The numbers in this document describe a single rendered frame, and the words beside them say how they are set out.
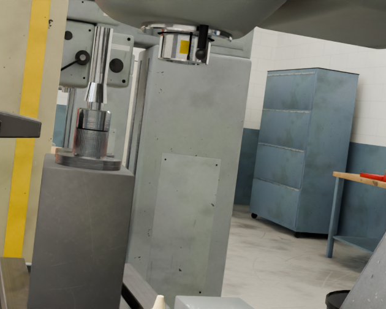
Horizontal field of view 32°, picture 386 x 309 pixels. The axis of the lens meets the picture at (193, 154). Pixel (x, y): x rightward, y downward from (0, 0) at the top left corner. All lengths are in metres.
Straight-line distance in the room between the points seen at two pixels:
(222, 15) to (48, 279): 0.46
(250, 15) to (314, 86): 7.28
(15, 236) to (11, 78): 0.54
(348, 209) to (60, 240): 7.41
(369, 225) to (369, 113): 1.31
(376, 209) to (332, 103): 1.33
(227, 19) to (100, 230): 0.40
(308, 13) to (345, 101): 7.40
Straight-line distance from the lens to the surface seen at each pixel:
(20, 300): 0.94
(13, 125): 0.86
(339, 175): 6.88
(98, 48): 0.92
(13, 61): 2.33
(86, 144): 0.90
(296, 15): 0.68
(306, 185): 7.88
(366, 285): 0.91
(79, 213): 0.88
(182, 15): 0.57
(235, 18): 0.59
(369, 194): 7.86
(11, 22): 2.33
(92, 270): 0.89
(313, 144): 7.87
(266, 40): 10.57
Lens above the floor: 1.23
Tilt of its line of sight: 3 degrees down
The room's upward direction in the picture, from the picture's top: 7 degrees clockwise
